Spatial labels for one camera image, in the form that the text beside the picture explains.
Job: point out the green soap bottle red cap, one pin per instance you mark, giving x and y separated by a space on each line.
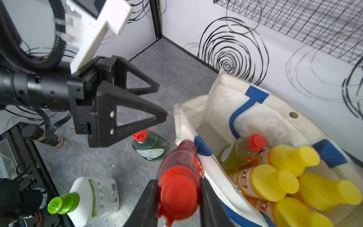
150 145

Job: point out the small brown bottle black cap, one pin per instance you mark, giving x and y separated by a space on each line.
37 134

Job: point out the yellow-green soap bottle red cap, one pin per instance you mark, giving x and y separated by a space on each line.
241 152

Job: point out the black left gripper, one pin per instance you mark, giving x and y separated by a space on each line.
107 116

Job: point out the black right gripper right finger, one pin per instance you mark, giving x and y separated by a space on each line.
212 213

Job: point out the orange soap bottle yellow cap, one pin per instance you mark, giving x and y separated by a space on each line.
289 212
287 158
265 182
321 194

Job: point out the white soap bottle green cap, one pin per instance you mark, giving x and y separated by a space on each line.
89 199

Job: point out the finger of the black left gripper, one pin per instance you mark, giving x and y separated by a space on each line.
116 70

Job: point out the white bag with blue handles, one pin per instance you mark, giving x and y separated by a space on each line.
235 108

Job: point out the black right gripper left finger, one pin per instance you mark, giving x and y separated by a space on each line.
145 212

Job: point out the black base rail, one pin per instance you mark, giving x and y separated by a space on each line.
26 185

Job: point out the black wire wall basket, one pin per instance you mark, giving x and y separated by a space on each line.
333 27

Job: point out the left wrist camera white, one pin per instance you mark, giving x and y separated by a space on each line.
87 27

